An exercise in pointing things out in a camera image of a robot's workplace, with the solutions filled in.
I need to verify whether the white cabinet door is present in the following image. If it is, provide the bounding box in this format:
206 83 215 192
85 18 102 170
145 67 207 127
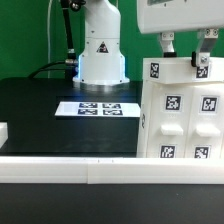
185 84 224 159
147 84 192 158

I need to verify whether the white U-shaped obstacle fence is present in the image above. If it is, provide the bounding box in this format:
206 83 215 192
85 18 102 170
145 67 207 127
0 156 224 184

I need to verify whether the white cabinet top block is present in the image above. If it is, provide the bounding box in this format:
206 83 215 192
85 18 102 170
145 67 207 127
143 57 224 84

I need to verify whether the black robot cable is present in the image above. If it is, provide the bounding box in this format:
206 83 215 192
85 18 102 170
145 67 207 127
27 0 80 80

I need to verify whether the white thin cable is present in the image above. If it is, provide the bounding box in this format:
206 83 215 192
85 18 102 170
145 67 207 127
47 0 54 80

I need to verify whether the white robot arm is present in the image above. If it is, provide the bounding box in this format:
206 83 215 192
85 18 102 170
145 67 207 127
60 0 224 87

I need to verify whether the white marker base plate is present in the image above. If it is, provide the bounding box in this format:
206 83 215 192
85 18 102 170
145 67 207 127
55 101 140 118

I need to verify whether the white cabinet body box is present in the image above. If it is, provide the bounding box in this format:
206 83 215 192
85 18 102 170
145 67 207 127
137 81 224 159

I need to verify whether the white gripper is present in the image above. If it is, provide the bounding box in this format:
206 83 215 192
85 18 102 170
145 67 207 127
136 0 224 67

